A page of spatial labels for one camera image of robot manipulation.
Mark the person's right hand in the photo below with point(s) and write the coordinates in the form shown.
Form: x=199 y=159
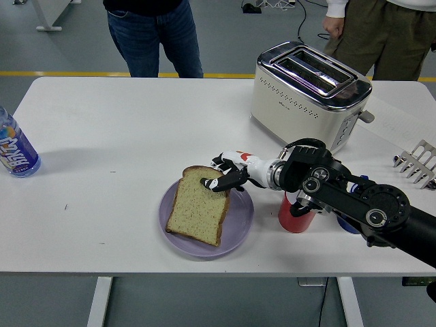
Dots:
x=334 y=26

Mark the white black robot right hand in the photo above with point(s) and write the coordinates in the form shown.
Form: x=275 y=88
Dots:
x=257 y=168

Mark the brown-crust bread slice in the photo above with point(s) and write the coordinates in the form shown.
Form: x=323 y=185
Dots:
x=197 y=211

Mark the grey toaster lever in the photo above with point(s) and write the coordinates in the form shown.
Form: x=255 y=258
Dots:
x=367 y=116

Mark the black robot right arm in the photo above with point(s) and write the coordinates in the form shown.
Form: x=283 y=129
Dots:
x=357 y=201

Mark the purple round plate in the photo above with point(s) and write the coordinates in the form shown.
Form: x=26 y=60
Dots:
x=238 y=218

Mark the person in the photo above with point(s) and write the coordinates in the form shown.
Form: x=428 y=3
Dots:
x=143 y=41
x=385 y=34

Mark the cream chrome two-slot toaster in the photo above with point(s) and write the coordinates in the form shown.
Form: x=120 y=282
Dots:
x=289 y=119

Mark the red enamel mug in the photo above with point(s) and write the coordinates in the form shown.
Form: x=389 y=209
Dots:
x=293 y=221

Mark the blue enamel mug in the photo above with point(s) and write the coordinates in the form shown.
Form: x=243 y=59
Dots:
x=345 y=226

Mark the white paper sheet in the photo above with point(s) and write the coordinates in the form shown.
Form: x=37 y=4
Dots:
x=391 y=126

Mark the silver metal toast rack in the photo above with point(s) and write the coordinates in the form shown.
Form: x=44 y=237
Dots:
x=422 y=153

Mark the white table leg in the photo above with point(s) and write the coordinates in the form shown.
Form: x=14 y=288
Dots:
x=351 y=303
x=100 y=303

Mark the black table control panel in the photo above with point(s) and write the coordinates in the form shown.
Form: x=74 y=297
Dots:
x=417 y=281

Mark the yellow floor tape line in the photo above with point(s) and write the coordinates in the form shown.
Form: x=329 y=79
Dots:
x=68 y=73

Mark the blue-label plastic water bottle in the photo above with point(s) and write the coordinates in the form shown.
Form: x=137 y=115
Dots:
x=18 y=153

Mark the white background desk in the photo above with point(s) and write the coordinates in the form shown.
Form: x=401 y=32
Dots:
x=44 y=17

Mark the grey under-table bracket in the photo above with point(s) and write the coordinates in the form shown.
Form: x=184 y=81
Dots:
x=308 y=281

